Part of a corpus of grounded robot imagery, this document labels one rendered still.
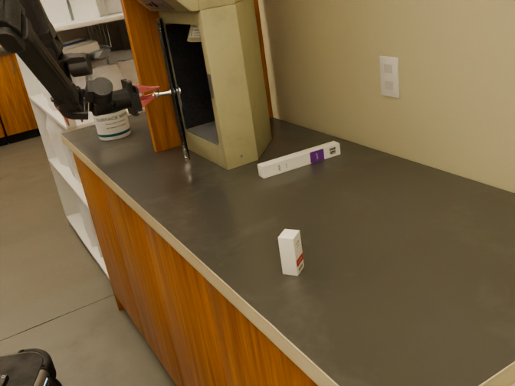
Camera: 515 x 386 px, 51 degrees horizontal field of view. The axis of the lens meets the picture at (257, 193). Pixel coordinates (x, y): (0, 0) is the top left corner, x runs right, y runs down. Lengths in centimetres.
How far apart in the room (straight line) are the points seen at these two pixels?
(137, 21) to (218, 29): 39
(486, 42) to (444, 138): 28
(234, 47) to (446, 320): 99
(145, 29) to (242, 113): 46
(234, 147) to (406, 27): 59
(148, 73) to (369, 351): 130
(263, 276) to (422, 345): 35
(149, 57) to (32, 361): 123
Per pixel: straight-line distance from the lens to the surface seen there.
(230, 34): 161
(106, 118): 221
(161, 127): 196
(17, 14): 132
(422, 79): 154
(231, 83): 162
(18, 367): 234
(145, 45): 191
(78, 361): 265
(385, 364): 88
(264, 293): 105
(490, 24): 138
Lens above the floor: 153
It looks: 23 degrees down
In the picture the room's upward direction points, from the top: 9 degrees counter-clockwise
